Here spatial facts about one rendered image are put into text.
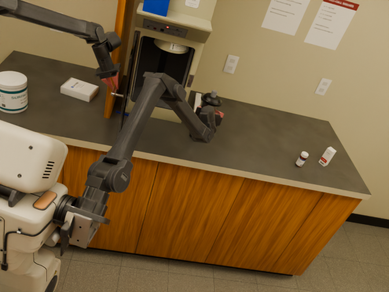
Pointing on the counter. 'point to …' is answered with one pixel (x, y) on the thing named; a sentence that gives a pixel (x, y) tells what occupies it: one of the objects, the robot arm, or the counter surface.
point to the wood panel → (123, 7)
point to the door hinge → (134, 59)
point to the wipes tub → (13, 92)
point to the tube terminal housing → (202, 13)
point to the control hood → (173, 17)
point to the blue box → (156, 7)
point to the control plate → (164, 28)
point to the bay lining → (161, 62)
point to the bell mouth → (171, 46)
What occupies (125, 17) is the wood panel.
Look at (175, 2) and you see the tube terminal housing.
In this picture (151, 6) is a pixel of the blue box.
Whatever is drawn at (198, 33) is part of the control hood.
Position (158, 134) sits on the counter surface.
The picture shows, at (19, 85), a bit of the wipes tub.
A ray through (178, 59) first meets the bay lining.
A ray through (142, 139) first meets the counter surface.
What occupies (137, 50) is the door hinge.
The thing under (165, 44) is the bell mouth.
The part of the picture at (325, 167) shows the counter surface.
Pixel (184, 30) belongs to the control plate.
